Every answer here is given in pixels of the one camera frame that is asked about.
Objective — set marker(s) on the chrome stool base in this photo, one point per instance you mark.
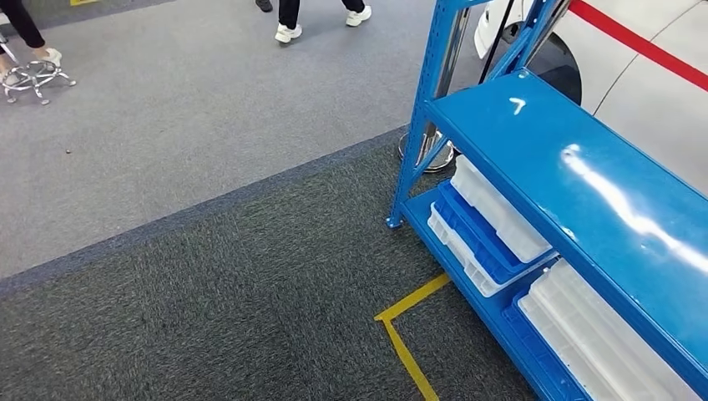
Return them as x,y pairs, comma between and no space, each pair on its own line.
33,75

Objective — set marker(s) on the person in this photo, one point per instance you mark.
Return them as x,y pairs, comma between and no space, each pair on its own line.
25,22
289,16

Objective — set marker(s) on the blue metal shelf rack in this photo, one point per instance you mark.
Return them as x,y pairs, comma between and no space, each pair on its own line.
581,166

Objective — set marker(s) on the black barrier belt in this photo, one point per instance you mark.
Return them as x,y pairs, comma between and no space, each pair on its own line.
495,44

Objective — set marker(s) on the chrome stanchion post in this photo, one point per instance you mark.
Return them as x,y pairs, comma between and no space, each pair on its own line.
437,149

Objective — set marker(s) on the white car red stripe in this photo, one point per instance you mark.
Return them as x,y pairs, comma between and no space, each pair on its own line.
636,72

